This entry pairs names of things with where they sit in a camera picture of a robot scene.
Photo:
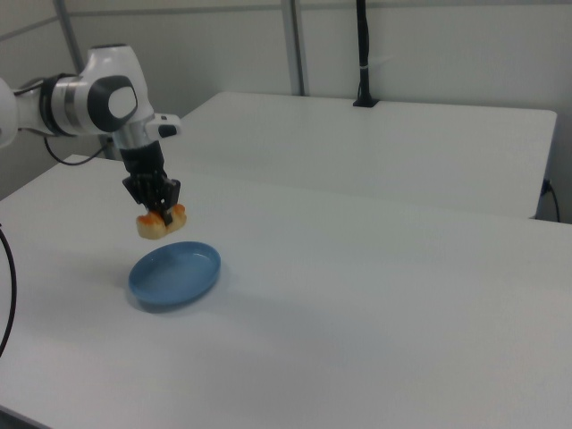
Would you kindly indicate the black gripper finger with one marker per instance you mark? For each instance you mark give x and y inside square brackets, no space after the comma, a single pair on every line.
[167,214]
[149,210]

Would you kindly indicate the blue plastic plate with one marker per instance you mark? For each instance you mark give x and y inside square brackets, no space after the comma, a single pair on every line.
[175,279]

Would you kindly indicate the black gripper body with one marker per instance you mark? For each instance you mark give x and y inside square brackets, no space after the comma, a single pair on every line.
[145,172]

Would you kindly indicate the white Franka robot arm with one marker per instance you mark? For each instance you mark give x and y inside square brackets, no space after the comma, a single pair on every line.
[85,105]

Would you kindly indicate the orange glazed bread roll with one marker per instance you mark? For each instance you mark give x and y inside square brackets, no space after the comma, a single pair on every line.
[161,224]

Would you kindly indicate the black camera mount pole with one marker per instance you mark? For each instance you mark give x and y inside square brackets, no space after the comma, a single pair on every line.
[365,58]

